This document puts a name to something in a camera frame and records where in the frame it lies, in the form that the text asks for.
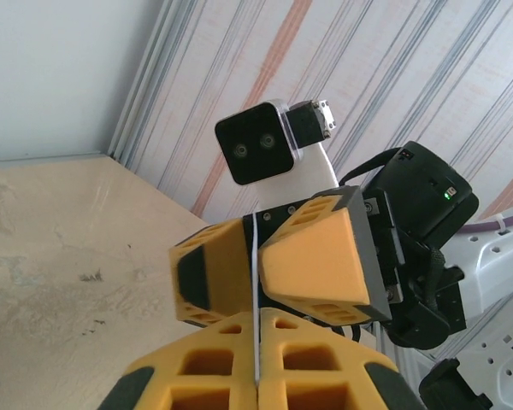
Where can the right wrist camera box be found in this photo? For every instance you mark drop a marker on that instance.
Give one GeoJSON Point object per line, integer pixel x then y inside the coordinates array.
{"type": "Point", "coordinates": [256, 145]}

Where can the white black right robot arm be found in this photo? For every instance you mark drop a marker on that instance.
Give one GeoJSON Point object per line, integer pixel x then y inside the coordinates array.
{"type": "Point", "coordinates": [504, 299]}

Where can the thin aluminium table rail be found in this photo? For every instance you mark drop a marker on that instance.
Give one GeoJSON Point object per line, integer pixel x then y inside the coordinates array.
{"type": "Point", "coordinates": [47, 157]}

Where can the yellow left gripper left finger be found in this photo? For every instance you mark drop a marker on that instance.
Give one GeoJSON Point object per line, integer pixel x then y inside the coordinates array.
{"type": "Point", "coordinates": [196, 367]}

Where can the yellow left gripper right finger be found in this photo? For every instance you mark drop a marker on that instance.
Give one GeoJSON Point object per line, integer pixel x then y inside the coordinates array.
{"type": "Point", "coordinates": [325, 367]}

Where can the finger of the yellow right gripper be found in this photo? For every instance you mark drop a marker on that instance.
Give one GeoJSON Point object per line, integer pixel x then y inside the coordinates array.
{"type": "Point", "coordinates": [222, 265]}
{"type": "Point", "coordinates": [320, 260]}

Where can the aluminium frame post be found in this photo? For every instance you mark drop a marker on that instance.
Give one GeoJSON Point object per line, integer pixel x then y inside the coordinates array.
{"type": "Point", "coordinates": [145, 77]}

